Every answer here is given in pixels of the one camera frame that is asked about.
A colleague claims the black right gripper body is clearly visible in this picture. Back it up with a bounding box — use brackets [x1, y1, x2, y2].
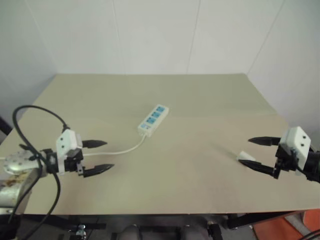
[274, 144, 300, 180]

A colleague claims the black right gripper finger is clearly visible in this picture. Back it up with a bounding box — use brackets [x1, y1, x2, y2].
[247, 136, 282, 147]
[239, 159, 276, 177]

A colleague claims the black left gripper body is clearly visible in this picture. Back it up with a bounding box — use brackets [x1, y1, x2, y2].
[63, 147, 86, 177]

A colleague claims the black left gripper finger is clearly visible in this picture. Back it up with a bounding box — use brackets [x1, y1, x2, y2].
[82, 139, 108, 150]
[82, 163, 116, 179]

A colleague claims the white plug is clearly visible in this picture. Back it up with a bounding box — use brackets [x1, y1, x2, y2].
[236, 150, 257, 162]

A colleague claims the white power strip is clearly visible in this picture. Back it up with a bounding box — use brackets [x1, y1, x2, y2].
[136, 104, 170, 137]

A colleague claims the small metal clamp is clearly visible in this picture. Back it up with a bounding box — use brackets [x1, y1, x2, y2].
[75, 224, 88, 237]

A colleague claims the orange object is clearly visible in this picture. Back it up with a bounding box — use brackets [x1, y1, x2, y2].
[251, 209, 320, 240]

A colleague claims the dark rounded shape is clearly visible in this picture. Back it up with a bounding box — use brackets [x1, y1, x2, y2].
[121, 224, 148, 240]

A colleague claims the black object beside table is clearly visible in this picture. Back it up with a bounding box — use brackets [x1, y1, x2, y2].
[0, 115, 14, 145]

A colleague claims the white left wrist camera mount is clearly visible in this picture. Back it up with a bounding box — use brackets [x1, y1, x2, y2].
[55, 128, 83, 175]

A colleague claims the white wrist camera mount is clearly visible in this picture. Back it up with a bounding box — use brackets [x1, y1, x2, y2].
[278, 126, 312, 176]
[55, 128, 83, 175]

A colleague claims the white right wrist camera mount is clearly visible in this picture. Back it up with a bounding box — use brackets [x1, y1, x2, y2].
[278, 126, 312, 176]

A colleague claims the thin black cable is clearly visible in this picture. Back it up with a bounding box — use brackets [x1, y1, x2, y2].
[301, 229, 320, 240]

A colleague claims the black table frame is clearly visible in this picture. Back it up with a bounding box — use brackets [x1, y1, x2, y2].
[0, 209, 310, 240]

